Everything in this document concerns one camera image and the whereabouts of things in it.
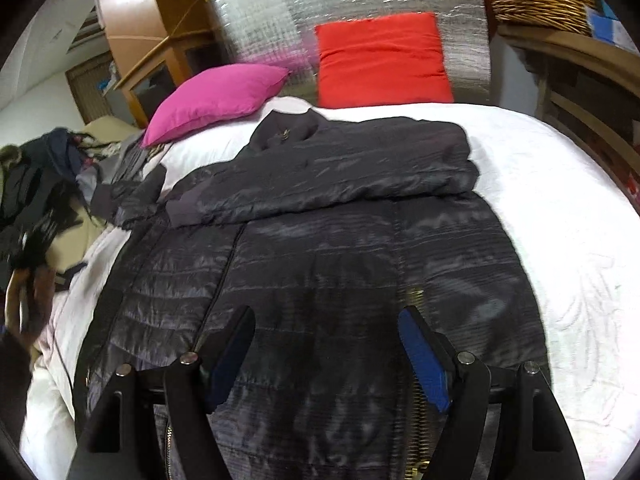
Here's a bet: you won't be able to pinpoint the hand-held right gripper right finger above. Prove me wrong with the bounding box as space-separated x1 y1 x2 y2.
397 305 586 480

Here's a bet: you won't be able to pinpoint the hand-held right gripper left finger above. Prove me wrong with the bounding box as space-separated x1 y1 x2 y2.
65 305 256 480

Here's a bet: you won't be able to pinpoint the black quilted jacket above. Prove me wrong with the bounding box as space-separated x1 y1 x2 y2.
72 109 553 480

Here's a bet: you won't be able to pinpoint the pile of dark clothes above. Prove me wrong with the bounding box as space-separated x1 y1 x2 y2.
0 127 126 281

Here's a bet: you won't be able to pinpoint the person's left hand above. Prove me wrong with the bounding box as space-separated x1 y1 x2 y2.
2 267 56 341

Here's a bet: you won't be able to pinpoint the grey garment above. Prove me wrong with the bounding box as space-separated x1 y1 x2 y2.
75 135 168 226

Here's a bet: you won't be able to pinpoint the brown wooden door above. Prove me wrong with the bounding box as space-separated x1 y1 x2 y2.
65 52 118 121

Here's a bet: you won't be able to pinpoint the white bedspread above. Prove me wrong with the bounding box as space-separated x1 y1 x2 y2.
20 95 640 480

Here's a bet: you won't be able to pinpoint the pink pillow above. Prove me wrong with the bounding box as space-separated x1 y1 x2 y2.
141 64 292 148

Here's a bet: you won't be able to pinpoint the wooden cabinet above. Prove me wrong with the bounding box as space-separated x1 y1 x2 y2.
92 0 223 128

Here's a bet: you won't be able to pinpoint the red pillow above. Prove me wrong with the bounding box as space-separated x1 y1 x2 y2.
315 11 455 108

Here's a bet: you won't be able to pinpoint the wooden shelf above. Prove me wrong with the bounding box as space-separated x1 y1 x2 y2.
492 25 640 201

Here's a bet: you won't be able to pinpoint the blue and white boxes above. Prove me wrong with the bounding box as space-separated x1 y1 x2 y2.
587 0 631 46

